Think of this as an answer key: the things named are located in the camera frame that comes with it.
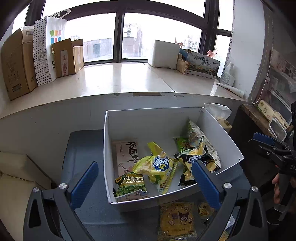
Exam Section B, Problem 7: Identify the black yellow chip bag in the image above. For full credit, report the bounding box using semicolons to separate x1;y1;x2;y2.
174;148;220;187

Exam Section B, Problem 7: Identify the green garlic pea bag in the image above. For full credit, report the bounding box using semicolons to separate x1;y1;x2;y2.
113;172;149;202

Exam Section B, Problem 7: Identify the yellow-green pea snack bag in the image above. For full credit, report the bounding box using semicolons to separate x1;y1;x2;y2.
132;142;178;194

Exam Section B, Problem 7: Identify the pale green chip bag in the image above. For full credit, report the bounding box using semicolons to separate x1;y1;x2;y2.
187;120;221;169

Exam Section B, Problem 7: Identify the bright green snack bag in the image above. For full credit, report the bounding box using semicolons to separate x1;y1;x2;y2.
173;137;191;152

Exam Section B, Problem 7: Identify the pink snack packet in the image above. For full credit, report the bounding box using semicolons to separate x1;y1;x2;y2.
113;141;139;176

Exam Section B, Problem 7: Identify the person's right hand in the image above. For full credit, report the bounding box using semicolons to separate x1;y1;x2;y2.
272;173;280;204

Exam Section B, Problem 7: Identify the clear packet dark snack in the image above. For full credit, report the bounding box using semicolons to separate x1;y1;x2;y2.
197;201;215;219

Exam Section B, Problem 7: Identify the dark wooden side table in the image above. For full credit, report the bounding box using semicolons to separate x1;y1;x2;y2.
229;104;273;161

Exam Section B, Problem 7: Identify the white digital clock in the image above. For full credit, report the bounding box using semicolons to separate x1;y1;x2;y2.
269;118;287;141

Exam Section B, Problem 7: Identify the beige tissue box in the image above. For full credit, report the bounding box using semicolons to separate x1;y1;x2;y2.
257;100;290;130

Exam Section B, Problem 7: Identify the tissue pack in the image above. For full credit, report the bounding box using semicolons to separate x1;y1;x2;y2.
204;103;232;133

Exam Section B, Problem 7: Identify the white tube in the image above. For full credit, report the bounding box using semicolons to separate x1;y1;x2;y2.
217;83;244;98

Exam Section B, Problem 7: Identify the clear plastic drawer organizer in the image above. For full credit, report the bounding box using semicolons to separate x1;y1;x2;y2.
264;49;295;123

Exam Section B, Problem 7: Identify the cream leather sofa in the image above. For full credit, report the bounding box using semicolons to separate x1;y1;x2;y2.
1;152;51;240

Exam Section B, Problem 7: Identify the white lotion bottle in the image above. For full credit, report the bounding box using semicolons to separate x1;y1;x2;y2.
220;62;235;86

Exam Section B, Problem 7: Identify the white storage box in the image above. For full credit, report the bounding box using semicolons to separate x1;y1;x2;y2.
103;107;244;211

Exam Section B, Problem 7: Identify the printed landscape carton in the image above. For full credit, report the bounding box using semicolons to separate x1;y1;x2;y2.
179;49;220;79

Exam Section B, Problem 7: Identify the white foam box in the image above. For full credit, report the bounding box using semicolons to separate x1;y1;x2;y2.
148;40;180;69

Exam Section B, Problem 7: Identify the small open cardboard box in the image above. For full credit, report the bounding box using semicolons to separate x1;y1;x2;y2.
52;39;84;78

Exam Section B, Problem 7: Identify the large cardboard box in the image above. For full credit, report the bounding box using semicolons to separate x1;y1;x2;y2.
1;26;38;100

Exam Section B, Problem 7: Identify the dotted white paper bag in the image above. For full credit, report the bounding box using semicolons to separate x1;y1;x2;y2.
33;9;71;86

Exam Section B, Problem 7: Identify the black window frame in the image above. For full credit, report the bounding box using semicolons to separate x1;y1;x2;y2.
24;0;233;63

